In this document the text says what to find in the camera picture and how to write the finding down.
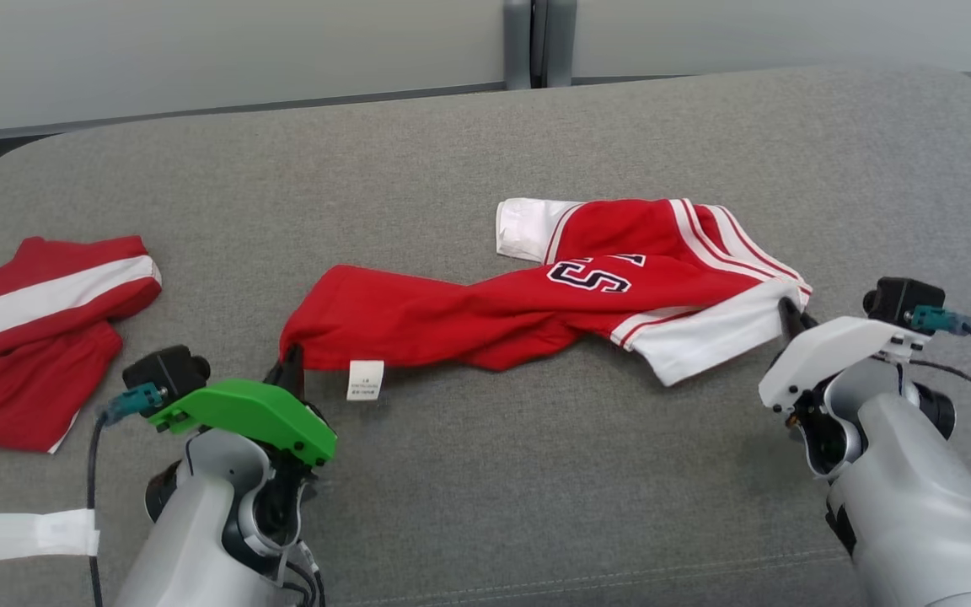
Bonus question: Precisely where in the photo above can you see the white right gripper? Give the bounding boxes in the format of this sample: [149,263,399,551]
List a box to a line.
[758,297,931,416]

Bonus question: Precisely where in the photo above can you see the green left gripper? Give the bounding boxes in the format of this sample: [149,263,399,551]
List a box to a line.
[148,341,337,467]

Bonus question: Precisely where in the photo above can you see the red white numbered jersey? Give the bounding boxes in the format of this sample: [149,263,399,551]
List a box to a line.
[279,197,813,401]

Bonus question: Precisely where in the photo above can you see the red shorts with white stripe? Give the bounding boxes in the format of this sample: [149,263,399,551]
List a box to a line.
[0,235,163,454]

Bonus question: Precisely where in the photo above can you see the grey fabric sofa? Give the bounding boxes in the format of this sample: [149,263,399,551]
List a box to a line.
[0,66,971,607]

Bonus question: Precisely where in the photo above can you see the white tape flag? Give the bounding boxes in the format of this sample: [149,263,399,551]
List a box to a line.
[0,508,101,564]

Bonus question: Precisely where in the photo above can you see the thin braided right arm cable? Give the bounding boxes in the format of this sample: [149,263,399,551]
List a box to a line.
[869,354,971,393]

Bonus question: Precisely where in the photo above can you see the black left arm cable bundle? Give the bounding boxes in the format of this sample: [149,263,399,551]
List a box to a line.
[282,540,328,607]

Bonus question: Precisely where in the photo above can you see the grey partition post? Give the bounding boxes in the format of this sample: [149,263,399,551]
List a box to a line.
[545,0,578,88]
[502,0,534,90]

